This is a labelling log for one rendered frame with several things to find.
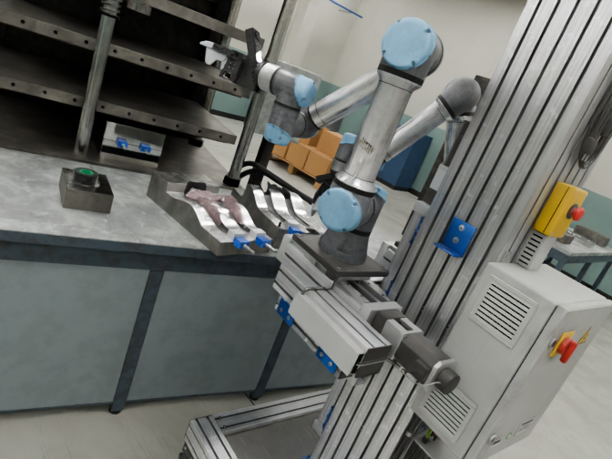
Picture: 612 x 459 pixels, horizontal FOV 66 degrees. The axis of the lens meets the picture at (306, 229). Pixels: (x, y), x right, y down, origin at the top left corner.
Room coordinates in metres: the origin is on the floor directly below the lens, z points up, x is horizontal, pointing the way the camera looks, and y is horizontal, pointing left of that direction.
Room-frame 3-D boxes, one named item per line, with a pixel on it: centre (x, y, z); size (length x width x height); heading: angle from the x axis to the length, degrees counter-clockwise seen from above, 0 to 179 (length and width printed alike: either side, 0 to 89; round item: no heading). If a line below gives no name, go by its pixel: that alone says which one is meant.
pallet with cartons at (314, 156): (7.08, 0.31, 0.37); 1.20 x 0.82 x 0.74; 55
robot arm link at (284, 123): (1.32, 0.16, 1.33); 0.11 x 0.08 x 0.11; 160
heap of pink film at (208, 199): (1.76, 0.38, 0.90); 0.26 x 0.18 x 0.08; 54
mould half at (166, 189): (1.75, 0.38, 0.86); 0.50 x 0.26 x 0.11; 54
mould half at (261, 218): (2.04, 0.15, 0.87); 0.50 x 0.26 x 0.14; 37
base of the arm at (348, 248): (1.34, -0.12, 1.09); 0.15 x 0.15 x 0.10
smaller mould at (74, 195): (1.54, 0.78, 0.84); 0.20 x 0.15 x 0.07; 37
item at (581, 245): (5.33, -2.77, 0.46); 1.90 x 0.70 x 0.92; 137
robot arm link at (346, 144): (1.86, -0.04, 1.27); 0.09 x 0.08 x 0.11; 84
